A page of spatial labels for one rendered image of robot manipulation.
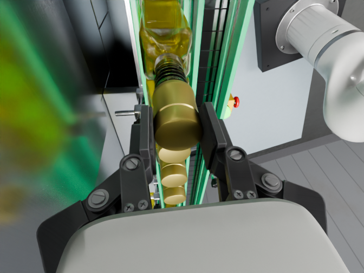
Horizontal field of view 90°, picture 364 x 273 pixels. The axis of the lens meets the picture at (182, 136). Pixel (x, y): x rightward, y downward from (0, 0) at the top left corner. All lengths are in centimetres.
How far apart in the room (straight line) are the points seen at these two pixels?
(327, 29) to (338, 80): 15
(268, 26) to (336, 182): 242
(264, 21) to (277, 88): 37
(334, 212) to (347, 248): 35
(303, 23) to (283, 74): 29
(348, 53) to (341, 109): 14
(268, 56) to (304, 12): 16
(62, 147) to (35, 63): 9
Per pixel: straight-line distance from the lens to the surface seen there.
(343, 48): 62
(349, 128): 56
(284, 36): 79
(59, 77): 26
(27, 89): 21
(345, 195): 289
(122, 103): 50
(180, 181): 24
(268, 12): 74
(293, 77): 102
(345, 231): 275
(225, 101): 41
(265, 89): 98
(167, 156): 19
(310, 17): 74
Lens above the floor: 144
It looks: 41 degrees down
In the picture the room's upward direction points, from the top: 171 degrees clockwise
